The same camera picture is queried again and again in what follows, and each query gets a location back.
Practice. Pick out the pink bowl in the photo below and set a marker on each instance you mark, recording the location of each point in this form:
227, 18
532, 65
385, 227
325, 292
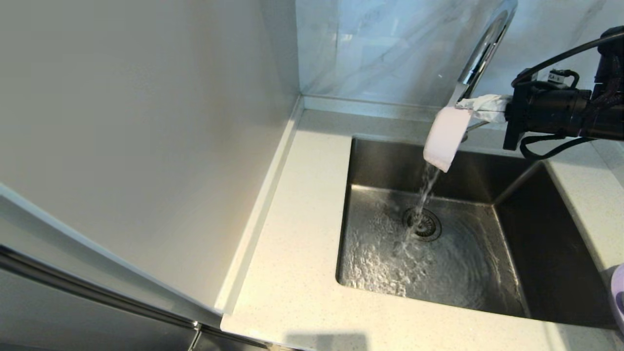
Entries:
446, 136

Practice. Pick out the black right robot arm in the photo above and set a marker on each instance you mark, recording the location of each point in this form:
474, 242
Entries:
609, 117

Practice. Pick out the chrome gooseneck faucet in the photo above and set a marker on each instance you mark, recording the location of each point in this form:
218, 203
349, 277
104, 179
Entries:
487, 44

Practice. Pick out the stainless steel sink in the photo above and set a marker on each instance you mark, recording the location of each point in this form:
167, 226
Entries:
463, 273

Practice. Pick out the lilac plate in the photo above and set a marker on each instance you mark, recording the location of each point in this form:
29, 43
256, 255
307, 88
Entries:
615, 282

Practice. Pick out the grey appliance front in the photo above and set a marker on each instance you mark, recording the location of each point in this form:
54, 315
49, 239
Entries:
73, 317

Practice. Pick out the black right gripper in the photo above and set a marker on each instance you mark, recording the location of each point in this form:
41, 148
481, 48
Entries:
551, 112

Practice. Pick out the round metal drain strainer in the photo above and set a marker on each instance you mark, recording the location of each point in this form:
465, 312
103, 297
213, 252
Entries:
426, 226

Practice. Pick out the white tall cabinet panel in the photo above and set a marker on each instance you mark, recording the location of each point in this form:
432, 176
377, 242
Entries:
146, 122

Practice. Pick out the running water stream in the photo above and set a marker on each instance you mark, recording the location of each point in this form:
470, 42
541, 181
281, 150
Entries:
428, 187

